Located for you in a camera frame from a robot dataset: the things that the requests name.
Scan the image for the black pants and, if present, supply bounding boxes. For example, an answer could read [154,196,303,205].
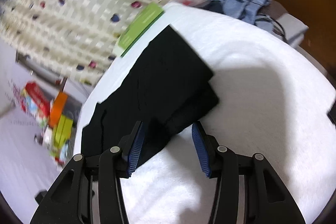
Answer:
[81,26,219,165]

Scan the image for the lime green shoe box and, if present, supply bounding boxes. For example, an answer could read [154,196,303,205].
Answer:
[52,115,74,150]

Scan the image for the white towel bed cover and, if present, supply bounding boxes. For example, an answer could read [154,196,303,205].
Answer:
[75,3,335,223]

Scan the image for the orange box lid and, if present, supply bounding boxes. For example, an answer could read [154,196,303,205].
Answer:
[49,92,68,127]

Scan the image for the red snack bag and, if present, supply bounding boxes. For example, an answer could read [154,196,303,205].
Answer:
[21,82,50,119]

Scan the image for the green flat box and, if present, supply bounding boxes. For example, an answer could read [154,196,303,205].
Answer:
[112,3,164,57]

